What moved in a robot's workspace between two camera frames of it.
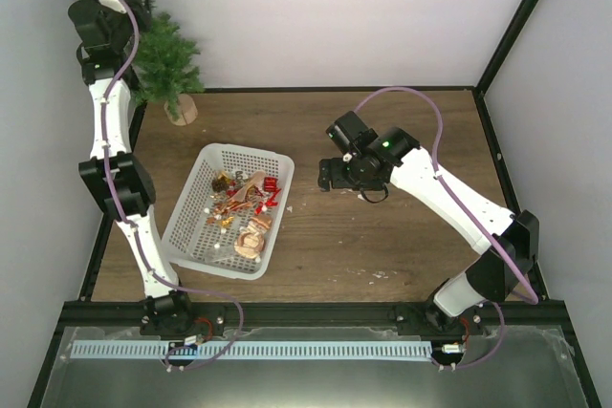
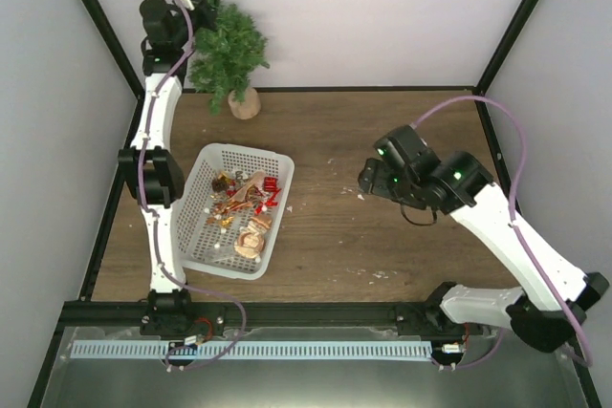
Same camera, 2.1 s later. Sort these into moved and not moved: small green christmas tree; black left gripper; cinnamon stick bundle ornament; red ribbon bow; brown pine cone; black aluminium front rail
Moved: small green christmas tree; black left gripper
Not moved: brown pine cone; cinnamon stick bundle ornament; red ribbon bow; black aluminium front rail
